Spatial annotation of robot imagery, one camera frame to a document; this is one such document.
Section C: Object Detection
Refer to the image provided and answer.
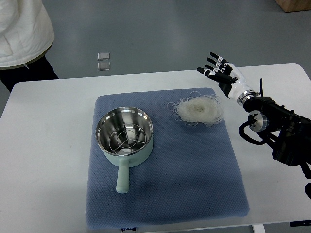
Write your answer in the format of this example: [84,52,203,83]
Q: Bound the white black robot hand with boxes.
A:
[197,52,256,106]

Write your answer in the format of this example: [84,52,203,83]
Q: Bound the white vermicelli bundle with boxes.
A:
[167,91,224,128]

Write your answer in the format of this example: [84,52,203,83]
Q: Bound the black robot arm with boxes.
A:
[239,90,311,179]

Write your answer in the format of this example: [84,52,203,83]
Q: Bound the mint green steel pot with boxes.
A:
[95,107,154,194]

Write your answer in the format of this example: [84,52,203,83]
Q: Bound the blue textured mat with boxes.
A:
[86,88,249,230]

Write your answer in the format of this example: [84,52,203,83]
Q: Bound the lower metal floor plate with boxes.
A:
[97,62,110,71]

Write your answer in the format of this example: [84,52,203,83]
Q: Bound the metal floor plate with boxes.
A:
[97,62,110,71]
[97,52,110,61]

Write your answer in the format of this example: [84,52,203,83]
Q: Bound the upper metal floor plate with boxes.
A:
[97,52,110,61]

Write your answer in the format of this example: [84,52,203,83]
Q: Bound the person in white jacket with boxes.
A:
[0,0,58,91]

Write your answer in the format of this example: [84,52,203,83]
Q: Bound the wire steaming rack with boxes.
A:
[109,124,148,155]

